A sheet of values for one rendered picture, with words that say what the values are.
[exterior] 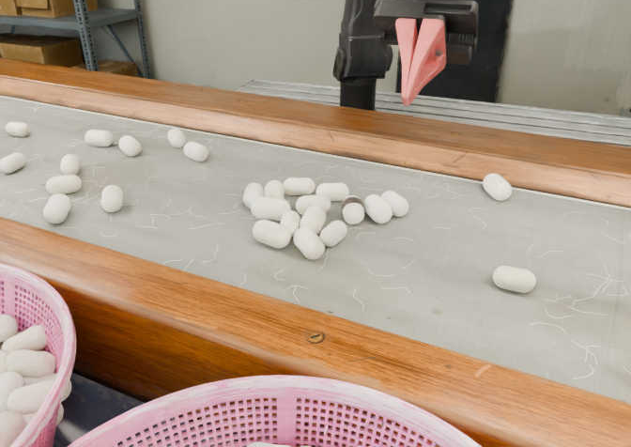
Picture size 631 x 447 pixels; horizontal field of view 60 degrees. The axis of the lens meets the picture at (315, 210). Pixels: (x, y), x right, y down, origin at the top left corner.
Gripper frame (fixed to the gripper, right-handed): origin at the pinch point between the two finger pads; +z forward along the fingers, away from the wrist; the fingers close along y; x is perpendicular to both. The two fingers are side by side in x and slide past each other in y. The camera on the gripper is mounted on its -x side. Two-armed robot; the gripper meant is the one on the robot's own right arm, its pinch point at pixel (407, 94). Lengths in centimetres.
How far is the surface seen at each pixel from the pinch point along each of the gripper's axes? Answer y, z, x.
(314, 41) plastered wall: -90, -125, 154
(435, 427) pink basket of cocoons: 10.0, 29.5, -15.1
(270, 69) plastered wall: -113, -115, 165
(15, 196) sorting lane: -36.5, 19.5, -3.5
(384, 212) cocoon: 0.6, 12.3, 0.9
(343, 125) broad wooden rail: -10.0, -2.5, 12.0
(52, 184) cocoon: -32.4, 17.5, -3.8
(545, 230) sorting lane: 14.7, 9.5, 5.4
